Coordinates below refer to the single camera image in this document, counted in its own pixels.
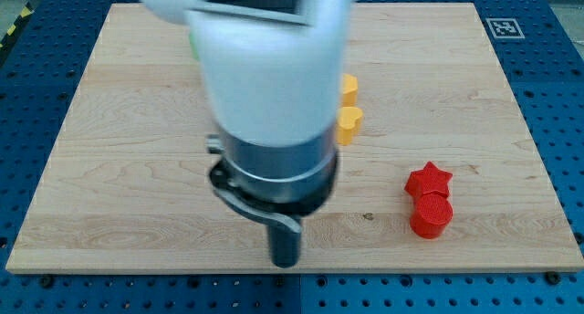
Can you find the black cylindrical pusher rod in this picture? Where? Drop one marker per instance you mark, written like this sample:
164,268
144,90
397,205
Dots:
284,245

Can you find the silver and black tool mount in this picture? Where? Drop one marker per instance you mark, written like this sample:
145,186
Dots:
274,185

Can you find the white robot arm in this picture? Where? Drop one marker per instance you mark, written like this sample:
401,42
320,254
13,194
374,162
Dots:
272,71

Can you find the yellow heart block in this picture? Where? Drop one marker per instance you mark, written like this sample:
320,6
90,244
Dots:
348,124

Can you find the yellow hexagon block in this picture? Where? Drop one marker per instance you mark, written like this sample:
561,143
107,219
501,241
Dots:
350,88

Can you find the red star block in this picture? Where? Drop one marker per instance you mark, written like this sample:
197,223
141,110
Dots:
429,180

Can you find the red cylinder block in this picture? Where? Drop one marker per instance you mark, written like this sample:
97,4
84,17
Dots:
432,213

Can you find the wooden board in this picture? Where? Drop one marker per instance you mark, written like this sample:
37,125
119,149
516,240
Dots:
126,189

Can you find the green block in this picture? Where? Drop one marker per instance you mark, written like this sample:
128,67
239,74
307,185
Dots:
194,47

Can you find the white fiducial marker tag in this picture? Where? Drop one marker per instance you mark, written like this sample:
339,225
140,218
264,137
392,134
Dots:
504,28

